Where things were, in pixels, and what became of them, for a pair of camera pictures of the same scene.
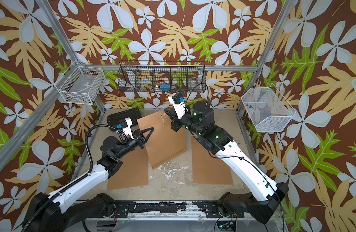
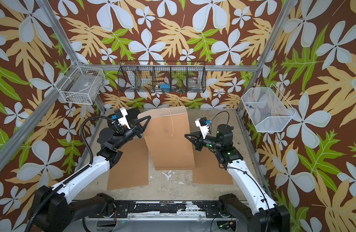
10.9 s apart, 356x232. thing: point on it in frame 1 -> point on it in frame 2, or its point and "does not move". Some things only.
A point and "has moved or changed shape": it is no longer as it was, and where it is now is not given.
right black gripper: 177,122 -> 198,145
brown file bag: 207,167 does not move
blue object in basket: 165,87 does not move
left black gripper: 141,139 -> 137,128
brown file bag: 134,171 does not move
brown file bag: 164,143 has moved or changed shape
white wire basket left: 81,85 does not move
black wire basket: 180,76 does not move
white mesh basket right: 268,109 does not move
